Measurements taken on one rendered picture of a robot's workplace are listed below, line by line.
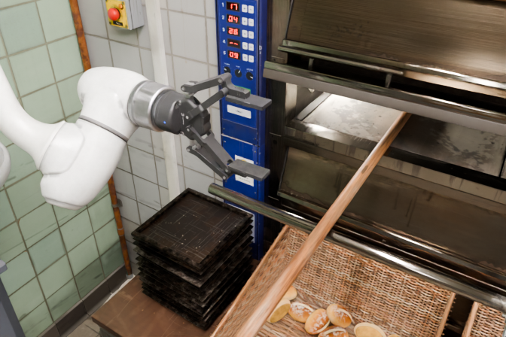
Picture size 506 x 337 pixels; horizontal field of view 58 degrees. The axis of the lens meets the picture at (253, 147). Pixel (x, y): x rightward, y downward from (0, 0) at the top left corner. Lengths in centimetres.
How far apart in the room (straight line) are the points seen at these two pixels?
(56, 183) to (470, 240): 106
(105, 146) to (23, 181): 108
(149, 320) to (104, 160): 88
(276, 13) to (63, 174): 74
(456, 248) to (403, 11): 67
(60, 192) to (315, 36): 75
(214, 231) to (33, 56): 90
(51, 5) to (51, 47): 15
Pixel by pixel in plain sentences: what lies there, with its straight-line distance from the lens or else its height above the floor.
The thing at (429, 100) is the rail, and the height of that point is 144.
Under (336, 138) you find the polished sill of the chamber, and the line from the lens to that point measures 137.
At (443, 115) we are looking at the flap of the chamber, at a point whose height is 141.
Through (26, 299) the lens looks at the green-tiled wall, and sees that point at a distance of 221.
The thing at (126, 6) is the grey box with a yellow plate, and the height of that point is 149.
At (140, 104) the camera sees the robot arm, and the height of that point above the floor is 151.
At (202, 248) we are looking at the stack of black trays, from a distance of 143.
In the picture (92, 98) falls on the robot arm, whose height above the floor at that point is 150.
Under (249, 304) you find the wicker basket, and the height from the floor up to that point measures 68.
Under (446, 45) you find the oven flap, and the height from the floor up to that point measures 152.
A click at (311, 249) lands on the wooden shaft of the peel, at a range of 96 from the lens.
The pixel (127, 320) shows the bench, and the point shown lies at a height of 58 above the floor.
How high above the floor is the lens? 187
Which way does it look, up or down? 32 degrees down
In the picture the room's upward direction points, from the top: straight up
